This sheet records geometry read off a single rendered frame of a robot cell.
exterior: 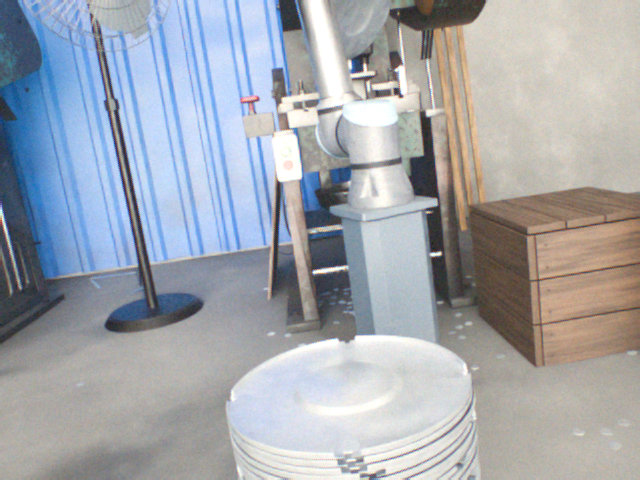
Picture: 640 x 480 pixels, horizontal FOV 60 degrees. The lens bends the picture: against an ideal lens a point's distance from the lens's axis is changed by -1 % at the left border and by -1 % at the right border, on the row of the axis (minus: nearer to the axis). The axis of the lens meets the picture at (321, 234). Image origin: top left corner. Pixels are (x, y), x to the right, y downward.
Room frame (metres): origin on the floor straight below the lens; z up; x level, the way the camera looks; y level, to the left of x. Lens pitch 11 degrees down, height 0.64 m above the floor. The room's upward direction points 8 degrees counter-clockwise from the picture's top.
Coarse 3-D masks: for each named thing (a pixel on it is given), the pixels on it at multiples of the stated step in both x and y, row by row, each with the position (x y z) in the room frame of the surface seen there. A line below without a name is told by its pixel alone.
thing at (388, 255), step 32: (352, 224) 1.23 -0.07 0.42; (384, 224) 1.18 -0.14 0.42; (416, 224) 1.20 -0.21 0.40; (352, 256) 1.26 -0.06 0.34; (384, 256) 1.17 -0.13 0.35; (416, 256) 1.20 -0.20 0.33; (352, 288) 1.28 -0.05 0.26; (384, 288) 1.17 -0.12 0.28; (416, 288) 1.20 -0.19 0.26; (384, 320) 1.18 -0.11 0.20; (416, 320) 1.19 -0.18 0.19
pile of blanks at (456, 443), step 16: (464, 416) 0.55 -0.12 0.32; (448, 432) 0.52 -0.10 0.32; (464, 432) 0.54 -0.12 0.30; (240, 448) 0.56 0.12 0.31; (256, 448) 0.53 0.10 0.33; (400, 448) 0.49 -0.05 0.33; (416, 448) 0.50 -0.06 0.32; (432, 448) 0.50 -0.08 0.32; (448, 448) 0.51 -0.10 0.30; (464, 448) 0.53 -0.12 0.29; (240, 464) 0.56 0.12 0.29; (256, 464) 0.53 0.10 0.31; (272, 464) 0.51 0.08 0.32; (288, 464) 0.50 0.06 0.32; (304, 464) 0.49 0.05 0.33; (320, 464) 0.48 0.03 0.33; (336, 464) 0.48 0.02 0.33; (352, 464) 0.49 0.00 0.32; (368, 464) 0.48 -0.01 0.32; (384, 464) 0.48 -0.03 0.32; (400, 464) 0.49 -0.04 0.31; (416, 464) 0.50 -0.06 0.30; (432, 464) 0.50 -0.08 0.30; (448, 464) 0.51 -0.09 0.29; (464, 464) 0.53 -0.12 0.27
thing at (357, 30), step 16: (336, 0) 1.60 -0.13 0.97; (352, 0) 1.66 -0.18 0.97; (368, 0) 1.71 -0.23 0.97; (384, 0) 1.75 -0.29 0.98; (352, 16) 1.69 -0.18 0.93; (368, 16) 1.74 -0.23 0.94; (384, 16) 1.79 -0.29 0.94; (352, 32) 1.73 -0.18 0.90; (368, 32) 1.78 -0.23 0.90; (352, 48) 1.76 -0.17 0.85
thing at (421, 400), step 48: (384, 336) 0.75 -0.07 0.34; (240, 384) 0.67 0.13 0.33; (288, 384) 0.66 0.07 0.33; (336, 384) 0.62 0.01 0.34; (384, 384) 0.61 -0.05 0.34; (432, 384) 0.60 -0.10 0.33; (240, 432) 0.54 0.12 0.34; (288, 432) 0.54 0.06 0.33; (336, 432) 0.53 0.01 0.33; (384, 432) 0.51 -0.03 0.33; (432, 432) 0.50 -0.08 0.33
